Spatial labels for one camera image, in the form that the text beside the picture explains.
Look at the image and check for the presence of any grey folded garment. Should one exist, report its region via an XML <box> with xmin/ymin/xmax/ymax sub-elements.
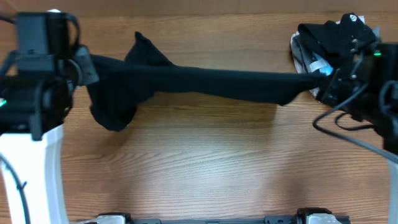
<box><xmin>291</xmin><ymin>23</ymin><xmax>379</xmax><ymax>73</ymax></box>

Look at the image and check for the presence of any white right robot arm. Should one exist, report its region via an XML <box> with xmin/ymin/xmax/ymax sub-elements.
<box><xmin>312</xmin><ymin>42</ymin><xmax>397</xmax><ymax>223</ymax></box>

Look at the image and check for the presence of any light blue folded garment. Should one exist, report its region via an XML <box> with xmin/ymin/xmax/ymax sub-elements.
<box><xmin>309</xmin><ymin>52</ymin><xmax>333</xmax><ymax>76</ymax></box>

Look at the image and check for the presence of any black folded garment on pile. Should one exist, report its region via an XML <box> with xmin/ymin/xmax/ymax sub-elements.
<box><xmin>298</xmin><ymin>13</ymin><xmax>379</xmax><ymax>67</ymax></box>

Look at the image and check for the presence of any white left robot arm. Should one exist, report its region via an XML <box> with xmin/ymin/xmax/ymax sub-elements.
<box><xmin>1</xmin><ymin>45</ymin><xmax>98</xmax><ymax>223</ymax></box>

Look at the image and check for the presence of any black t-shirt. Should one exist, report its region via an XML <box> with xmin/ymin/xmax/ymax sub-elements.
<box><xmin>87</xmin><ymin>32</ymin><xmax>326</xmax><ymax>131</ymax></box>

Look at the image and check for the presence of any beige folded garment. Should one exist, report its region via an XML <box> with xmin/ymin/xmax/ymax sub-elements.
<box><xmin>290</xmin><ymin>30</ymin><xmax>321</xmax><ymax>97</ymax></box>

